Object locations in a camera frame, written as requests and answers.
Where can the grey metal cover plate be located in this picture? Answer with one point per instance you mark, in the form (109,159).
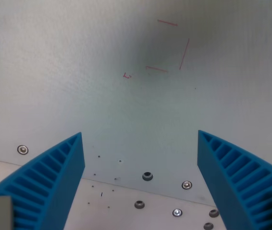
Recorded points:
(126,107)

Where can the silver hex socket screw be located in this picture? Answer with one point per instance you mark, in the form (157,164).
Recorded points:
(186,185)
(22,149)
(177,212)

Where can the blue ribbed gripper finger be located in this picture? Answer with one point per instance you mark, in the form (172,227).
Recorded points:
(217,172)
(61,172)

